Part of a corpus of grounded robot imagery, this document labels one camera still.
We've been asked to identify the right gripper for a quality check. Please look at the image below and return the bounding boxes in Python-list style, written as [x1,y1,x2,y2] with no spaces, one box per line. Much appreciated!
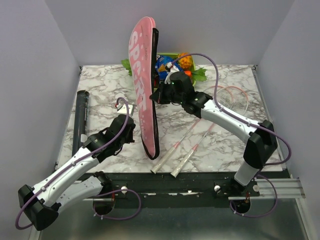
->
[150,79,184,106]

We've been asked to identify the white racket handle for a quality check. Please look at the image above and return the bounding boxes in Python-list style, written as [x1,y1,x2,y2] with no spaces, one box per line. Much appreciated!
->
[150,146,176,174]
[170,149,195,178]

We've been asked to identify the pink racket bag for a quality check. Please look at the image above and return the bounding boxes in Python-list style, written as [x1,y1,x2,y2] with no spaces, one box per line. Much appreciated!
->
[128,16,160,160]

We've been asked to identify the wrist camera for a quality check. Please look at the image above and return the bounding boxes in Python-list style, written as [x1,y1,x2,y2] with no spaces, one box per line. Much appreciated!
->
[116,103,135,117]
[164,62,180,84]

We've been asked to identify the green fake leaf left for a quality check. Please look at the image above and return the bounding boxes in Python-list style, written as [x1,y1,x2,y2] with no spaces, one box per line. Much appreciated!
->
[121,58,133,76]

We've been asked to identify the green fake leaf right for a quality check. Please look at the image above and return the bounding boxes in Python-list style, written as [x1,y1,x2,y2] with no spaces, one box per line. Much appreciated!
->
[191,67,207,82]

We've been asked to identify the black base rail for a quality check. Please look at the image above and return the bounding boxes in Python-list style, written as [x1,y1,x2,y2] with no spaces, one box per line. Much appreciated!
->
[74,170,283,208]

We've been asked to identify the toy pineapple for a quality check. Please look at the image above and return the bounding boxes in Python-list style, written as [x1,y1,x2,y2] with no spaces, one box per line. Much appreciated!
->
[177,52,194,71]

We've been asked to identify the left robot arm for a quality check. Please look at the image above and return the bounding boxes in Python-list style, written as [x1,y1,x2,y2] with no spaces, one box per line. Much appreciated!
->
[18,114,136,231]

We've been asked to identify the toy carrot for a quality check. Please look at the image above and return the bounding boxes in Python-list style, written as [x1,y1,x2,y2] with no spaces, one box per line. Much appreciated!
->
[184,70,192,78]

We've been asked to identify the green fake leaf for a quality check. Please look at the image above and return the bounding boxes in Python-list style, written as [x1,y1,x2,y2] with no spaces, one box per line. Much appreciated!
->
[191,67,207,82]
[121,58,133,76]

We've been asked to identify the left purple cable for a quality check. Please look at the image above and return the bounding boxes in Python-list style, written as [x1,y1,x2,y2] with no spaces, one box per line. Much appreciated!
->
[14,97,142,230]

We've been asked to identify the black shuttlecock tube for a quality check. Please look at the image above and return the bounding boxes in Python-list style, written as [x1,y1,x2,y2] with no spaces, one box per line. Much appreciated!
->
[72,90,90,156]

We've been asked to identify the green plastic bin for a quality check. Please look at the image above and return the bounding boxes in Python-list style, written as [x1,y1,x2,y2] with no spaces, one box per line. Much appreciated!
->
[158,53,197,86]

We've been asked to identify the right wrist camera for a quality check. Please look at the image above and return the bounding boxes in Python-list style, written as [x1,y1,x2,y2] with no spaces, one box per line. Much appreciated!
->
[164,62,180,84]

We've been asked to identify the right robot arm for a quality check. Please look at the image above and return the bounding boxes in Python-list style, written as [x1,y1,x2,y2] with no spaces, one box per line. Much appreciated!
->
[149,71,278,196]

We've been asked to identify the blue chips bag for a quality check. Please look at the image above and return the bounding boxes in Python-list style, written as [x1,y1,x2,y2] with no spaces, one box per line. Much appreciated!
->
[153,54,174,81]

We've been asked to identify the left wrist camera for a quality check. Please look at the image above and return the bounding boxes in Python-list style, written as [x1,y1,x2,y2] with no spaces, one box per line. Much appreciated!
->
[116,103,135,117]

